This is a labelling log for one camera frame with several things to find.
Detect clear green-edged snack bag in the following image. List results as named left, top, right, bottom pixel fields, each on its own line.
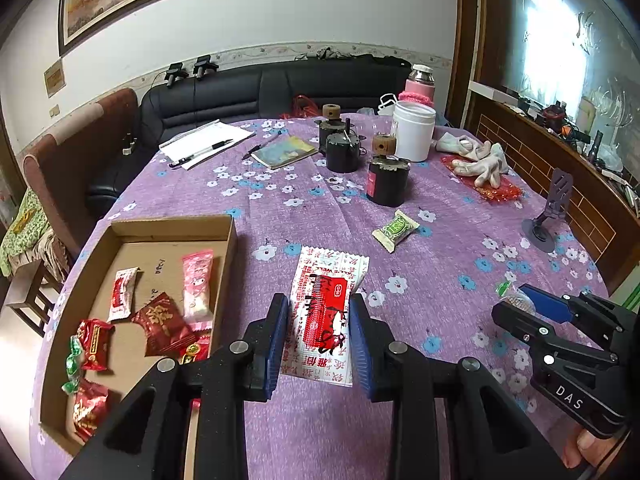
left=496, top=281, right=536, bottom=314

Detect green twisted wrapper candy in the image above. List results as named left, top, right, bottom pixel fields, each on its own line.
left=61, top=335, right=85, bottom=396

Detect red monkey candy packet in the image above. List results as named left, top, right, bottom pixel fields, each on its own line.
left=76, top=318, right=115, bottom=372

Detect dark red foil packet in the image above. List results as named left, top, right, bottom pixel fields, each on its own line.
left=131, top=292, right=195, bottom=356

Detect white red snack sachet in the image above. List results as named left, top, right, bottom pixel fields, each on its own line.
left=107, top=266, right=139, bottom=323

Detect green white pastry packet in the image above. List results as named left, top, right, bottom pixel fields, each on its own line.
left=372, top=210, right=420, bottom=254

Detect small pink candy packet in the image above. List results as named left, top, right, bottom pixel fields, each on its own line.
left=182, top=249, right=214, bottom=323

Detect large white red sachet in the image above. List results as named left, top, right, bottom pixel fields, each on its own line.
left=281, top=246, right=369, bottom=388

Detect dark red foil candy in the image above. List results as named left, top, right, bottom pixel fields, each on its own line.
left=72, top=379, right=111, bottom=442

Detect red gold bar packet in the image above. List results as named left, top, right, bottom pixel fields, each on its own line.
left=179, top=326, right=212, bottom=365

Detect person's right hand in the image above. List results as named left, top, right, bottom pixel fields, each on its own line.
left=562, top=426, right=620, bottom=474

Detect grey phone stand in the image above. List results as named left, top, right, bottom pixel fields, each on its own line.
left=522, top=168, right=574, bottom=254

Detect wooden sideboard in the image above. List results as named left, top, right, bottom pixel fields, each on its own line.
left=464, top=79, right=640, bottom=294

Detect red plastic bag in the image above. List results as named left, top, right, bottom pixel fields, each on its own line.
left=440, top=155, right=523, bottom=203

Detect purple floral tablecloth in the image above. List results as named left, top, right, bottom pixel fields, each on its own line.
left=29, top=116, right=618, bottom=480

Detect cardboard tray box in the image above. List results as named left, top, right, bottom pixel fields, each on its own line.
left=32, top=214, right=236, bottom=479

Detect white work gloves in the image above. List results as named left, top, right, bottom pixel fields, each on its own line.
left=433, top=132, right=509, bottom=174

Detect wooden stool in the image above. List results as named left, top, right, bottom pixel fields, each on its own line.
left=3, top=260, right=62, bottom=337

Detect front black tea canister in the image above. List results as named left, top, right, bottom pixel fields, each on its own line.
left=367, top=133, right=410, bottom=207

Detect black tea canister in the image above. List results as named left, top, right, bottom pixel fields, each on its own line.
left=367, top=133, right=410, bottom=207
left=324, top=130, right=360, bottom=174
left=317, top=103, right=348, bottom=154

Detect green floral blanket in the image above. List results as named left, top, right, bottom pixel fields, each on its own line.
left=0, top=188, right=51, bottom=278

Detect middle black tea canister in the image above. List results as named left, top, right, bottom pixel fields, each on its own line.
left=324, top=130, right=360, bottom=174

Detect pink thermos bottle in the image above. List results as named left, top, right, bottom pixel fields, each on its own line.
left=398, top=64, right=435, bottom=107

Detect brown armchair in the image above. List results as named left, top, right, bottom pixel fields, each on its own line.
left=22, top=88, right=138, bottom=258

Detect rear black tea canister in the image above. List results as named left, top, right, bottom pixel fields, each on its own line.
left=317, top=103, right=348, bottom=154

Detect black pen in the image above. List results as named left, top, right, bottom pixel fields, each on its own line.
left=169, top=139, right=232, bottom=169

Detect white paper stack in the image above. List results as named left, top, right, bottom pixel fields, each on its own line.
left=160, top=120, right=254, bottom=170

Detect small notebook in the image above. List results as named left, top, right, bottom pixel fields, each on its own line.
left=250, top=136, right=318, bottom=169

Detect red bag on sofa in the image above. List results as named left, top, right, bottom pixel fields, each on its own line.
left=281, top=94, right=322, bottom=119

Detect black leather sofa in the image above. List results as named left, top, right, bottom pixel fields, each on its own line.
left=85, top=54, right=411, bottom=220

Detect left black device on sofa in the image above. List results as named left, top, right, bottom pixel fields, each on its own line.
left=164, top=62, right=189, bottom=88

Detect black device on sofa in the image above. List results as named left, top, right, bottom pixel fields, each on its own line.
left=193, top=54, right=219, bottom=80
left=164, top=62, right=189, bottom=88

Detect right black device on sofa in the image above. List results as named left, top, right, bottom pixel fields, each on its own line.
left=193, top=54, right=219, bottom=80

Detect wall plaque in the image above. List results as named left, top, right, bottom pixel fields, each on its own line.
left=43, top=58, right=66, bottom=99

